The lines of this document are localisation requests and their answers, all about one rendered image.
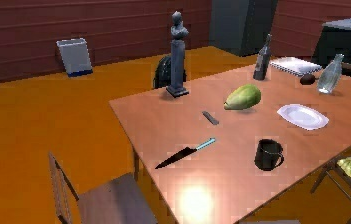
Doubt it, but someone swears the small grey flat bar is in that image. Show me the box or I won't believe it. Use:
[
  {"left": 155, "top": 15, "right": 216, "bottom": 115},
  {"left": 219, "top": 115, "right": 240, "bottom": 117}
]
[{"left": 201, "top": 110, "right": 220, "bottom": 126}]

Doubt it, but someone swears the black backpack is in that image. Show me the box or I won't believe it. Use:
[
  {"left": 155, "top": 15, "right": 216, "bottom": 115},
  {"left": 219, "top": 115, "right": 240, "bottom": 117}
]
[{"left": 153, "top": 54, "right": 188, "bottom": 90}]

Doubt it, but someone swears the black blade kitchen knife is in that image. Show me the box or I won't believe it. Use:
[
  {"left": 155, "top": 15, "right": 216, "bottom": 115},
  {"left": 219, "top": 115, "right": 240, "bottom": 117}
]
[{"left": 154, "top": 137, "right": 217, "bottom": 170}]

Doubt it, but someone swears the brown wooden table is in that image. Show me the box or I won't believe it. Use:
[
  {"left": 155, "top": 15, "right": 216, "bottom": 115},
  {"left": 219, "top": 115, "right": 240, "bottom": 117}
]
[{"left": 108, "top": 61, "right": 351, "bottom": 224}]

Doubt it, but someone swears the grey bust statue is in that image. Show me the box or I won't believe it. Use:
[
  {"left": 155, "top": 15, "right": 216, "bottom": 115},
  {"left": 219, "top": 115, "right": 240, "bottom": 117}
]
[{"left": 165, "top": 10, "right": 190, "bottom": 99}]

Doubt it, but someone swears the green papaya fruit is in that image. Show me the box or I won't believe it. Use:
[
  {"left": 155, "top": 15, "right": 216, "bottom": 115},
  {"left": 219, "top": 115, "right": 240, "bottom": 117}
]
[{"left": 223, "top": 83, "right": 262, "bottom": 111}]

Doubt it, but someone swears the dark wine bottle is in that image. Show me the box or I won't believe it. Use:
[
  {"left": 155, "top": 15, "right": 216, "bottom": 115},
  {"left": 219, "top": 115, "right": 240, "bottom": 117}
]
[{"left": 252, "top": 33, "right": 273, "bottom": 82}]

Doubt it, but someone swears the black mug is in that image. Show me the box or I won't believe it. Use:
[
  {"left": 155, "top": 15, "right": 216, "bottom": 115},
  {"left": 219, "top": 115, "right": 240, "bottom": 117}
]
[{"left": 253, "top": 138, "right": 285, "bottom": 172}]

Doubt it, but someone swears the dark grey cabinet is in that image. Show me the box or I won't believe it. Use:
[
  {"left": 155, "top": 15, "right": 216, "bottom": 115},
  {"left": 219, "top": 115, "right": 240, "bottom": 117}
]
[{"left": 208, "top": 0, "right": 279, "bottom": 57}]

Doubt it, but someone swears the brown wooden chair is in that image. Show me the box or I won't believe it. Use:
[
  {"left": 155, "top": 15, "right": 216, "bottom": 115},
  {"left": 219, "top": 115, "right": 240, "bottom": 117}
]
[{"left": 47, "top": 151, "right": 159, "bottom": 224}]

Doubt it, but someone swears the grey white bin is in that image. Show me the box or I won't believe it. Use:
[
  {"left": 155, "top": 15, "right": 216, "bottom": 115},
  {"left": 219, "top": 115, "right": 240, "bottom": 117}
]
[{"left": 55, "top": 37, "right": 94, "bottom": 78}]

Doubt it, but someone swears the white oval plate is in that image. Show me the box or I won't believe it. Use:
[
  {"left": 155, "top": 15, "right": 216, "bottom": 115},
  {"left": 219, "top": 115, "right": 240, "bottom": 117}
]
[{"left": 276, "top": 103, "right": 330, "bottom": 131}]

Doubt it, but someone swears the white spiral notebook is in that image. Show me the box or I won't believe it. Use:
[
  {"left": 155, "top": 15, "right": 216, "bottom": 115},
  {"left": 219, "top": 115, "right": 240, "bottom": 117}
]
[{"left": 269, "top": 56, "right": 323, "bottom": 78}]

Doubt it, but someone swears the dark brown round fruit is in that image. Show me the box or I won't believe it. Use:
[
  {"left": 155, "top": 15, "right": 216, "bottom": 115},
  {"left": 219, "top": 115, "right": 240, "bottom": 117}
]
[{"left": 299, "top": 73, "right": 317, "bottom": 86}]

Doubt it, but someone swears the clear glass bottle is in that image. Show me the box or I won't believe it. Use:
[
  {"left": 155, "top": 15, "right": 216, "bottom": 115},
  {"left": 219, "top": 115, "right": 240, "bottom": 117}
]
[{"left": 316, "top": 53, "right": 345, "bottom": 95}]

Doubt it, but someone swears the black counter cabinet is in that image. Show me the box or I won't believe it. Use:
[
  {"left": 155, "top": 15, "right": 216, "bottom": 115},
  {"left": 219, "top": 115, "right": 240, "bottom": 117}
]
[{"left": 311, "top": 18, "right": 351, "bottom": 81}]

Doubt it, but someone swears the dark wooden chair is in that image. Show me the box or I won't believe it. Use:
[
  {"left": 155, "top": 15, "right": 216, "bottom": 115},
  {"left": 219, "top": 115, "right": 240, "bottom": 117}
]
[{"left": 309, "top": 139, "right": 351, "bottom": 224}]

